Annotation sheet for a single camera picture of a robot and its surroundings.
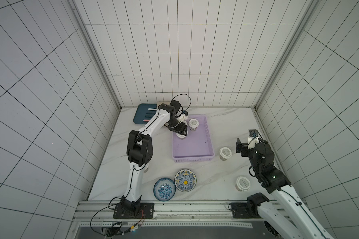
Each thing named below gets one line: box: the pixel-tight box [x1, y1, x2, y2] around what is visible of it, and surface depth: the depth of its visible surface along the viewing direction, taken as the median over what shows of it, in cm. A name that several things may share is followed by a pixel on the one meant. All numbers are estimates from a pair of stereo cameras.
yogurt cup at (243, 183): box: [235, 176, 251, 192], surface depth 77 cm
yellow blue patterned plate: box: [174, 168, 197, 193], surface depth 83 cm
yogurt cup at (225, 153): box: [219, 146, 233, 162], surface depth 89 cm
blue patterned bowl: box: [153, 177, 177, 202], surface depth 80 cm
